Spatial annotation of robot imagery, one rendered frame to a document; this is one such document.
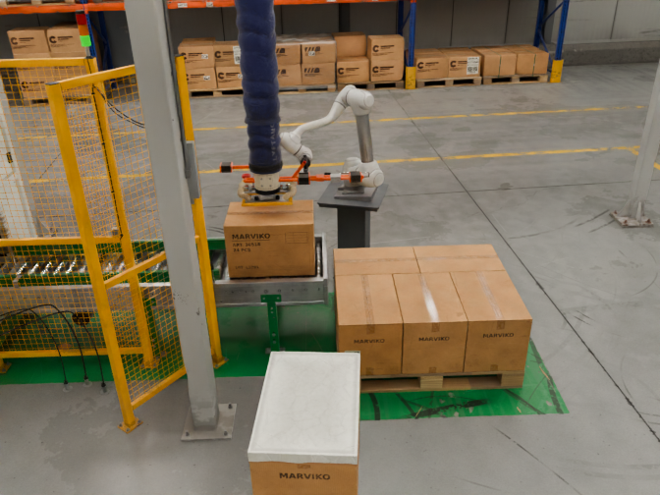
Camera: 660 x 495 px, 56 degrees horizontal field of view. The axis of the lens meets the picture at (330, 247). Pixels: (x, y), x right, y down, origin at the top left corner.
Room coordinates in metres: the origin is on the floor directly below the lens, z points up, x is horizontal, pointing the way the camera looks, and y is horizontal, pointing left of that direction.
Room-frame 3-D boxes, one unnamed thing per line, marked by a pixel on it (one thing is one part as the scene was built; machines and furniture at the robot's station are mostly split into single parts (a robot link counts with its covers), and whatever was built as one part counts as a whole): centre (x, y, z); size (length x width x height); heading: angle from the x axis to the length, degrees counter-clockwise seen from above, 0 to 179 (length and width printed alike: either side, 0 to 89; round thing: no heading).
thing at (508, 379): (3.63, -0.63, 0.07); 1.20 x 1.00 x 0.14; 91
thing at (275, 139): (3.92, 0.41, 1.79); 0.22 x 0.22 x 1.04
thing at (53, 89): (3.18, 1.03, 1.05); 0.87 x 0.10 x 2.10; 143
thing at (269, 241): (3.91, 0.41, 0.75); 0.60 x 0.40 x 0.40; 91
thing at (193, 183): (2.99, 0.77, 1.62); 0.20 x 0.05 x 0.30; 91
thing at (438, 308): (3.63, -0.63, 0.34); 1.20 x 1.00 x 0.40; 91
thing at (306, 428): (1.94, 0.10, 0.82); 0.60 x 0.40 x 0.40; 176
